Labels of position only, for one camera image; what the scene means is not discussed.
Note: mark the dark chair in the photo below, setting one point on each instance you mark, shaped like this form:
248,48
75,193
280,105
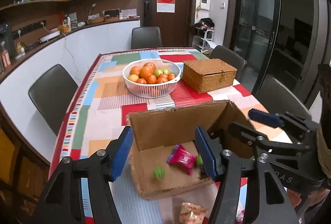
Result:
277,98
230,57
51,94

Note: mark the colourful patchwork tablecloth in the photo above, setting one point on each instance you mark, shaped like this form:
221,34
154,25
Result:
97,115

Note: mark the green wrapped candy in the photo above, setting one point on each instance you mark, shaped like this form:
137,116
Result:
158,172

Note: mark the white wall intercom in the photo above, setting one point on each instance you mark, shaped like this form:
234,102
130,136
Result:
204,4

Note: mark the person's right hand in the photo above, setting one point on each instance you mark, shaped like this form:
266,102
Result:
317,198

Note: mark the dark chair right far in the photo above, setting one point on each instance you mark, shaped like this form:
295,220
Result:
230,57

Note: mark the pink snack packet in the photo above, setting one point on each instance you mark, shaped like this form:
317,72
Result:
180,156

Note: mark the brown entrance door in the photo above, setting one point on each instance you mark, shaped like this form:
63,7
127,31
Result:
174,18

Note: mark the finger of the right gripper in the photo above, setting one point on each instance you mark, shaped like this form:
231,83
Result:
270,120
254,138

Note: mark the white shoe rack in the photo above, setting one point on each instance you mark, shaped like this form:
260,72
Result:
203,40

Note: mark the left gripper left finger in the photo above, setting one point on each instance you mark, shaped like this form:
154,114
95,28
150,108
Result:
62,198

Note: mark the beige snack packet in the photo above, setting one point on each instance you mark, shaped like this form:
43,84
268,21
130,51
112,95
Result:
191,213

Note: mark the woven wicker box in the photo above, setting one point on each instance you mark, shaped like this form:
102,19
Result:
208,75

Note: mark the dark chair left side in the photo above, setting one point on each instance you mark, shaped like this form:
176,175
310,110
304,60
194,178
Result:
51,94

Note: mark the dark chair right near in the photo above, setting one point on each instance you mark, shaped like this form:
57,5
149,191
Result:
277,98

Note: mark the white fruit basket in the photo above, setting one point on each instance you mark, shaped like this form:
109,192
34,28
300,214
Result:
151,78

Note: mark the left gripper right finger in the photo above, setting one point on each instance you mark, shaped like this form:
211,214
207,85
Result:
267,199

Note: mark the dark chair far end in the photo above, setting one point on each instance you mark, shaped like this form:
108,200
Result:
146,37

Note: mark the white curved counter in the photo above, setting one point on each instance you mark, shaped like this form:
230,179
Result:
76,52

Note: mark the black glass cabinet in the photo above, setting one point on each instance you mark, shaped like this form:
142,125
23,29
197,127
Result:
281,39

